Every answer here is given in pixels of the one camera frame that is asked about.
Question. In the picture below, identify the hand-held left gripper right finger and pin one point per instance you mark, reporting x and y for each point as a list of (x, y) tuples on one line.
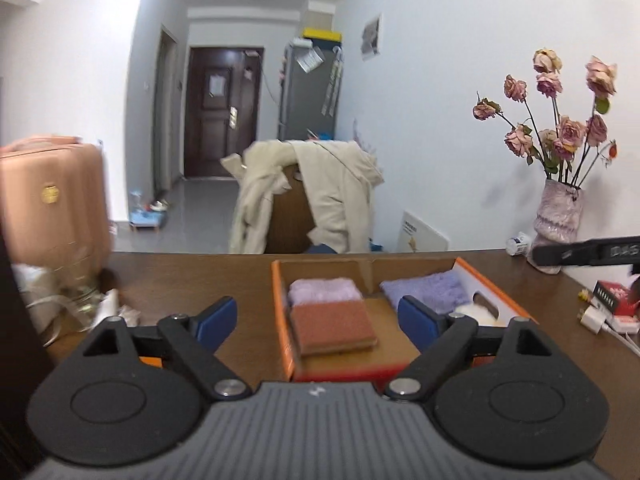
[(417, 322)]

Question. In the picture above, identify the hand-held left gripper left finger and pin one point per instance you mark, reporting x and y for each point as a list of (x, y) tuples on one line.
[(217, 322)]

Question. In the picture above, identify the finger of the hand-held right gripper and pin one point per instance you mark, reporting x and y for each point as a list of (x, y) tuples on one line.
[(560, 252)]

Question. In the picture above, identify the orange cardboard box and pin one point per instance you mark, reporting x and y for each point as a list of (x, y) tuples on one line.
[(382, 317)]

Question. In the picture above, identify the purple fluffy towel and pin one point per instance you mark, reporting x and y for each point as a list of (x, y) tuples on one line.
[(430, 287)]

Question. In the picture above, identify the brown sponge block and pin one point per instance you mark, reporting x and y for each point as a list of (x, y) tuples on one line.
[(332, 327)]

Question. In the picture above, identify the lilac towel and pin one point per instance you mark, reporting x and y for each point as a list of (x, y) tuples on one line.
[(322, 290)]

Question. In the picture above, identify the pink textured vase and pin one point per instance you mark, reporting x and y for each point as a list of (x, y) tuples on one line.
[(557, 220)]

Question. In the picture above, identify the small white bottle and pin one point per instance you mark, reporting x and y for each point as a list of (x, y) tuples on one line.
[(515, 246)]

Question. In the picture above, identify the red box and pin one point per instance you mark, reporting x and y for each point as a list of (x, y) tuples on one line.
[(612, 296)]

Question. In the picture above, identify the white charger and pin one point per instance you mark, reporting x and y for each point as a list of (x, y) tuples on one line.
[(595, 319)]

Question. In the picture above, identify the white and pink box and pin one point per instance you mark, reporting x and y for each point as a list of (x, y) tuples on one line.
[(627, 324)]

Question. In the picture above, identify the white board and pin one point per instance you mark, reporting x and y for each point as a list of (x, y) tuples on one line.
[(425, 235)]

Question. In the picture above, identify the dried pink flowers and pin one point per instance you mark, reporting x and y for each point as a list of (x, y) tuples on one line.
[(570, 132)]

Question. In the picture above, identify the blue cloth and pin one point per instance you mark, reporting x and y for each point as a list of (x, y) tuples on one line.
[(320, 249)]

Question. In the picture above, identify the small blue stool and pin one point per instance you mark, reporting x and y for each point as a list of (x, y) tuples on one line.
[(147, 219)]

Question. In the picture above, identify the brown chair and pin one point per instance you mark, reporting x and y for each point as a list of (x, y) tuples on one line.
[(290, 220)]

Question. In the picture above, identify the beige jacket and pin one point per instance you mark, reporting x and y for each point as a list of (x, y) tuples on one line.
[(340, 195)]

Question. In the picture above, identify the dark brown door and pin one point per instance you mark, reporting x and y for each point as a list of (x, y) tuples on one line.
[(200, 135)]

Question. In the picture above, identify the pink suitcase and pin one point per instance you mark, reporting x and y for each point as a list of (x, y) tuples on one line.
[(50, 210)]

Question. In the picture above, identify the side door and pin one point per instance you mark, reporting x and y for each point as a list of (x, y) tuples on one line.
[(164, 110)]

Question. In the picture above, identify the grey fridge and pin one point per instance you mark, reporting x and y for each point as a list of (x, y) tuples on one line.
[(300, 105)]

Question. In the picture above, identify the paper on door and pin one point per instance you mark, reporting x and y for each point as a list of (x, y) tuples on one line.
[(219, 85)]

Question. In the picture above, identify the white folded umbrella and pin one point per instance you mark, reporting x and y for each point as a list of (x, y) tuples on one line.
[(332, 82)]

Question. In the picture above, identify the paper on fridge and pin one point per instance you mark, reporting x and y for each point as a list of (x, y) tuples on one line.
[(310, 60)]

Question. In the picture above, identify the yellow box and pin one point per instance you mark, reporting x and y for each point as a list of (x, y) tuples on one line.
[(322, 34)]

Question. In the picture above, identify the wall poster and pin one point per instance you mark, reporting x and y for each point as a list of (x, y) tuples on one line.
[(371, 36)]

